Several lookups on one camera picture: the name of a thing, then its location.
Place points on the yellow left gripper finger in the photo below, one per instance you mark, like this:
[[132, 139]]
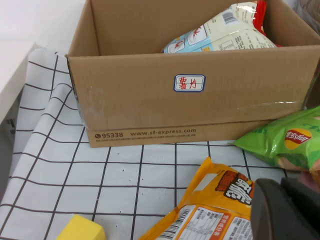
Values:
[[80, 230]]

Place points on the red snack bag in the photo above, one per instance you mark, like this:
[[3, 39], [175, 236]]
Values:
[[258, 15]]

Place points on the white black-grid tablecloth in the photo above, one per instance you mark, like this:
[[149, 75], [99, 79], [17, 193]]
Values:
[[75, 175]]

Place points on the orange puffed snack bag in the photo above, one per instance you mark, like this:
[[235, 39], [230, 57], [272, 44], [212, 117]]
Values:
[[207, 210]]

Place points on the white blue shrimp snack bag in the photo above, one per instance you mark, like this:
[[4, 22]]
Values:
[[225, 35]]

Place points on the brown cardboard box, chips label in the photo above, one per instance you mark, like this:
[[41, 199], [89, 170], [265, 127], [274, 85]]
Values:
[[140, 105]]

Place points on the label sticker red handwriting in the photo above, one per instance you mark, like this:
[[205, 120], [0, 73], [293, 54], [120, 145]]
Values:
[[189, 83]]

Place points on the green Lay's chip bag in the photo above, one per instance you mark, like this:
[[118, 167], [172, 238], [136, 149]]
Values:
[[275, 140]]

